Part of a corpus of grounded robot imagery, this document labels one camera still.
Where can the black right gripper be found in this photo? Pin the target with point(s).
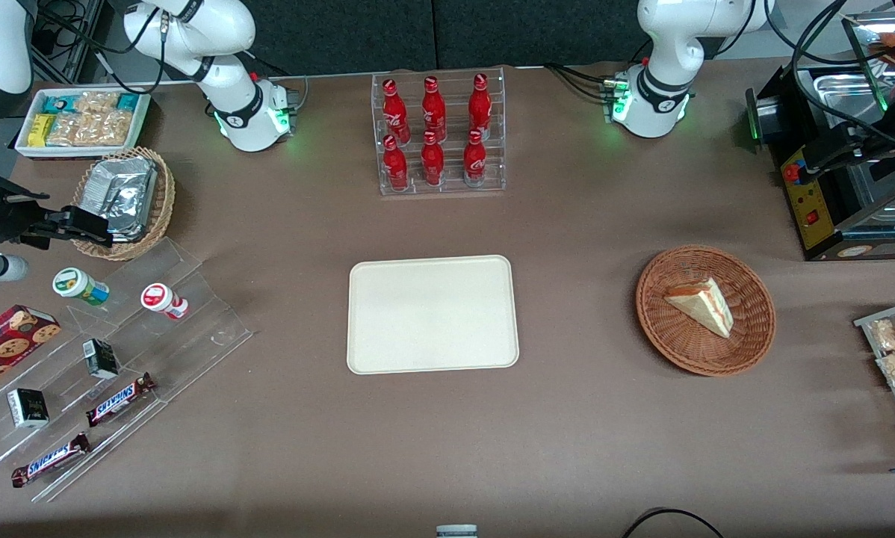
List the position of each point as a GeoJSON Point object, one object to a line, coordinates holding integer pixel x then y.
{"type": "Point", "coordinates": [12, 217]}

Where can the triangular sandwich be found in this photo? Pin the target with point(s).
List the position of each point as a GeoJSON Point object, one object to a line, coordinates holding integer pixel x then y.
{"type": "Point", "coordinates": [705, 302]}

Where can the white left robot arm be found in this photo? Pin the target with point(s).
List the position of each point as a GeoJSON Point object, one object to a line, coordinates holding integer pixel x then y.
{"type": "Point", "coordinates": [668, 45]}

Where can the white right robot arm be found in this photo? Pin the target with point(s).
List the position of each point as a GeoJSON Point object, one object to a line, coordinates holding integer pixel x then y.
{"type": "Point", "coordinates": [223, 82]}

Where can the white rectangular snack tray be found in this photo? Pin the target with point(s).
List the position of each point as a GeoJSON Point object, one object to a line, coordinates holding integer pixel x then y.
{"type": "Point", "coordinates": [25, 148]}

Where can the light tan wicker basket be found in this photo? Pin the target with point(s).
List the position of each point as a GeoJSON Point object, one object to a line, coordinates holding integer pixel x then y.
{"type": "Point", "coordinates": [165, 194]}

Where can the brown wicker basket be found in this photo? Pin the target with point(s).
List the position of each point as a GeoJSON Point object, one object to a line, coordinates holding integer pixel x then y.
{"type": "Point", "coordinates": [679, 340]}

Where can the cream plastic tray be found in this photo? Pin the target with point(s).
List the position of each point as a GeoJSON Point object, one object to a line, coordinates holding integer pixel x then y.
{"type": "Point", "coordinates": [432, 314]}

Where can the green lid snack cup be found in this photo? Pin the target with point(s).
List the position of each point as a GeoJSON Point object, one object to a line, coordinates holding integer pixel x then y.
{"type": "Point", "coordinates": [78, 284]}

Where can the black glass food warmer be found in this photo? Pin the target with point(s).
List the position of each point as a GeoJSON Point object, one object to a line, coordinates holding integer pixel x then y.
{"type": "Point", "coordinates": [813, 202]}

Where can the silver foil packet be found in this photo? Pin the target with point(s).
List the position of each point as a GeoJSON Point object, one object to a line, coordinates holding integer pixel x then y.
{"type": "Point", "coordinates": [122, 190]}

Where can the yellow snack bar packet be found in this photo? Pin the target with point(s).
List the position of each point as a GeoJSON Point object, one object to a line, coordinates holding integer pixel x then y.
{"type": "Point", "coordinates": [40, 128]}

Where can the clear bag of nuts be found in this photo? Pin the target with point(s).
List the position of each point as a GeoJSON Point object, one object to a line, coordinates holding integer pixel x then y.
{"type": "Point", "coordinates": [95, 102]}
{"type": "Point", "coordinates": [89, 129]}

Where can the red lid snack cup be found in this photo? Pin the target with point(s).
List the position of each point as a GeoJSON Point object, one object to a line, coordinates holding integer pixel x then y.
{"type": "Point", "coordinates": [160, 299]}

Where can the red tartan cookie box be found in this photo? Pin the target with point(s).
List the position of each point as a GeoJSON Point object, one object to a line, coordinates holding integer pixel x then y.
{"type": "Point", "coordinates": [7, 347]}

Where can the teal snack packet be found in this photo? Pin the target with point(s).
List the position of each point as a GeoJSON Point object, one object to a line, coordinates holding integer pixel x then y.
{"type": "Point", "coordinates": [57, 104]}
{"type": "Point", "coordinates": [128, 101]}

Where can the small black carton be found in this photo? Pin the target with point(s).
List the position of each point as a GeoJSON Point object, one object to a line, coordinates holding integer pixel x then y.
{"type": "Point", "coordinates": [28, 408]}
{"type": "Point", "coordinates": [101, 359]}

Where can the clear acrylic step display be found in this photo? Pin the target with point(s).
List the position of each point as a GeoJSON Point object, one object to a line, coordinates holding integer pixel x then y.
{"type": "Point", "coordinates": [193, 336]}

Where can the brown Snickers bar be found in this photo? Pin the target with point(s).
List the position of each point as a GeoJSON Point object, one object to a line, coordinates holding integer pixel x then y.
{"type": "Point", "coordinates": [119, 400]}
{"type": "Point", "coordinates": [50, 459]}

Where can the red cola bottle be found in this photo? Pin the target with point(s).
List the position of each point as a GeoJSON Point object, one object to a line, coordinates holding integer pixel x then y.
{"type": "Point", "coordinates": [395, 164]}
{"type": "Point", "coordinates": [396, 112]}
{"type": "Point", "coordinates": [432, 161]}
{"type": "Point", "coordinates": [434, 110]}
{"type": "Point", "coordinates": [480, 106]}
{"type": "Point", "coordinates": [475, 158]}

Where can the dark fabric partition panel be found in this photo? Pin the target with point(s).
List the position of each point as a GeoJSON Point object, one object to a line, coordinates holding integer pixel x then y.
{"type": "Point", "coordinates": [343, 33]}

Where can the clear acrylic bottle rack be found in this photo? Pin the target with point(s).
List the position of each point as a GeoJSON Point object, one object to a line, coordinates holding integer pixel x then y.
{"type": "Point", "coordinates": [451, 187]}

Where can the small grey white object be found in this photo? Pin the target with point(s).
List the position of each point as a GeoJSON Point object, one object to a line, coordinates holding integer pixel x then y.
{"type": "Point", "coordinates": [456, 531]}

